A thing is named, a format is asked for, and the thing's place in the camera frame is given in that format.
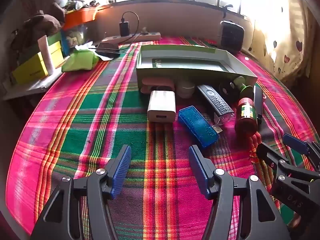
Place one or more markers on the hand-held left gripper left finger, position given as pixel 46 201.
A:
pixel 122 170

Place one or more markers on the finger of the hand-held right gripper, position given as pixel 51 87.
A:
pixel 287 180
pixel 296 143

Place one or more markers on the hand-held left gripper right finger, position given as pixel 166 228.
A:
pixel 197 165

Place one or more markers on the blue translucent USB adapter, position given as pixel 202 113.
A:
pixel 197 123

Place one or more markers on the slim black silver pen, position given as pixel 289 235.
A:
pixel 258 102

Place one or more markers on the brown bottle with red cap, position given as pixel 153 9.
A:
pixel 246 117

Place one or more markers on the black bike light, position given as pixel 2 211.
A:
pixel 215 102

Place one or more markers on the white USB wall charger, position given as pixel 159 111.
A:
pixel 161 105

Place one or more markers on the green and white spool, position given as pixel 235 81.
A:
pixel 243 87

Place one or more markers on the white round jar cap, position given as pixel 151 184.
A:
pixel 185 88

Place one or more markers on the black round key fob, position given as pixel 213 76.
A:
pixel 226 90

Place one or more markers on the green cardboard box tray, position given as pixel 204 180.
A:
pixel 175 76

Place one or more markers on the large pink clip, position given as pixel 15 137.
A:
pixel 155 82

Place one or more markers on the cream curtain with hearts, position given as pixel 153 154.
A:
pixel 287 42

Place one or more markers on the green tissue packet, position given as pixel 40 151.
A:
pixel 80 60

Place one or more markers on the black smartphone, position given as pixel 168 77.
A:
pixel 107 51

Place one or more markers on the grey portable heater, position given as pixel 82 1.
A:
pixel 231 36

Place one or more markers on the white paper sheet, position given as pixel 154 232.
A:
pixel 83 46

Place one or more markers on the yellow cardboard box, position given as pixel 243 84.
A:
pixel 30 71

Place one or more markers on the white power strip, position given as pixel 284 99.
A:
pixel 150 36

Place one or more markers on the white tube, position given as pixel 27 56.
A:
pixel 46 55

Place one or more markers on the white plug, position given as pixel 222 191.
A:
pixel 145 31

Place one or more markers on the black power adapter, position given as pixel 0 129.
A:
pixel 124 28

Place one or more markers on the clear plastic container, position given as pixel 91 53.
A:
pixel 75 36

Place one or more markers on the green cardboard box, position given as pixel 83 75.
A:
pixel 55 38

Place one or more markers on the orange storage box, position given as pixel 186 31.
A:
pixel 80 16

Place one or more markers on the brown cloth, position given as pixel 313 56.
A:
pixel 42 23

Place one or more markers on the pile of grey green clutter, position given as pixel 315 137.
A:
pixel 72 2

